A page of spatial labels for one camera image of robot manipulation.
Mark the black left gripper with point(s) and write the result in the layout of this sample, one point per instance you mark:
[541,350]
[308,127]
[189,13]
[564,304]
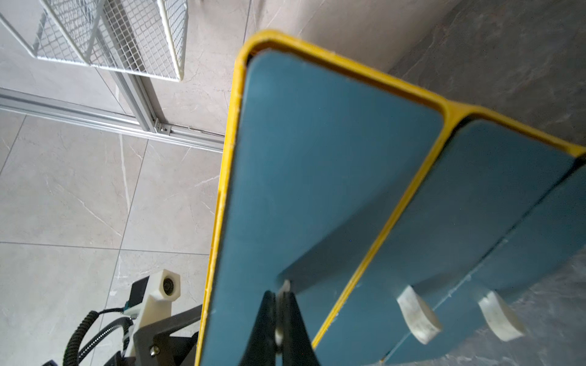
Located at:
[155,345]

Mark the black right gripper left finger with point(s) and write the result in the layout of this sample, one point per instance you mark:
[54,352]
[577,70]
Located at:
[261,346]

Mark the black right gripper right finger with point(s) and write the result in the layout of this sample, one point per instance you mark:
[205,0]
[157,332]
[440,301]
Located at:
[296,346]

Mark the yellow drawer cabinet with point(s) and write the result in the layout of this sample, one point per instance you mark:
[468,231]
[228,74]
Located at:
[423,323]

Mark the white wire mesh basket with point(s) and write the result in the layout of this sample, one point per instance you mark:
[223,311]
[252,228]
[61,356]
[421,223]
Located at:
[142,38]

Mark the teal drawer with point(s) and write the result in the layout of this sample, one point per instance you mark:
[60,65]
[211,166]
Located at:
[320,163]
[485,179]
[545,238]

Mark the teal bottom drawer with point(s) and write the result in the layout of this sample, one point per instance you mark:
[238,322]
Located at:
[545,238]

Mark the teal top drawer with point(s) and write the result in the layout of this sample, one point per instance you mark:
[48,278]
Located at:
[320,163]

